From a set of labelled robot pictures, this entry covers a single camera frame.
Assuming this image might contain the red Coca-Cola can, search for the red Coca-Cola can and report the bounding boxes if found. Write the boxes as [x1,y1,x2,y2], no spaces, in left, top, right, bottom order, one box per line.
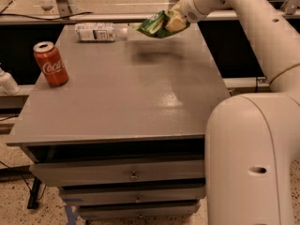
[33,41,68,87]

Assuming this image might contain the grey drawer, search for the grey drawer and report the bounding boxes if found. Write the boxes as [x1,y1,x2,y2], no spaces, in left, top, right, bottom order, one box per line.
[59,184,205,206]
[30,159,205,187]
[79,201,200,220]

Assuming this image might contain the black floor stand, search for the black floor stand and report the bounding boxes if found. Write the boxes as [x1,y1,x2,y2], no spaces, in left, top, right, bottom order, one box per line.
[27,178,41,210]

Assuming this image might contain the bottom grey drawer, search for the bottom grey drawer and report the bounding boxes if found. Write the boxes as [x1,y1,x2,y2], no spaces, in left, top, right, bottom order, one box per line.
[79,201,200,220]

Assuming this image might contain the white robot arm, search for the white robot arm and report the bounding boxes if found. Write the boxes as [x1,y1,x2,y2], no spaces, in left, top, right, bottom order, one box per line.
[176,0,300,225]

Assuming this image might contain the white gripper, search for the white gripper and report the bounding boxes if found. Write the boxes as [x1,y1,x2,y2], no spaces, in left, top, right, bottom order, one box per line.
[165,0,207,33]

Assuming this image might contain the green rice chip bag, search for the green rice chip bag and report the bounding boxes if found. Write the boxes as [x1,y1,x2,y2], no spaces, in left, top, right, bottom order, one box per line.
[128,10,190,38]

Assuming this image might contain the grey drawer cabinet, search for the grey drawer cabinet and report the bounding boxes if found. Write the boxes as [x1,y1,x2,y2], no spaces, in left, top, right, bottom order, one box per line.
[5,21,233,222]

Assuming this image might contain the middle grey drawer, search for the middle grey drawer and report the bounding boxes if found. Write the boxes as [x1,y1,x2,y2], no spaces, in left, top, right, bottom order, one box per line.
[59,184,205,206]

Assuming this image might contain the white pipe at left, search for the white pipe at left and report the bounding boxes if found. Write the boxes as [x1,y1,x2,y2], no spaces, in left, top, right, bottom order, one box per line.
[0,68,20,95]

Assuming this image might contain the clear plastic water bottle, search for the clear plastic water bottle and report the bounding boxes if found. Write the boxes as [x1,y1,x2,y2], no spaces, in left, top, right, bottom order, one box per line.
[75,22,128,42]

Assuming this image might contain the top grey drawer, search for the top grey drawer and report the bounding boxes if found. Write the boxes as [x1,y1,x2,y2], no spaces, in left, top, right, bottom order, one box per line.
[30,159,205,187]

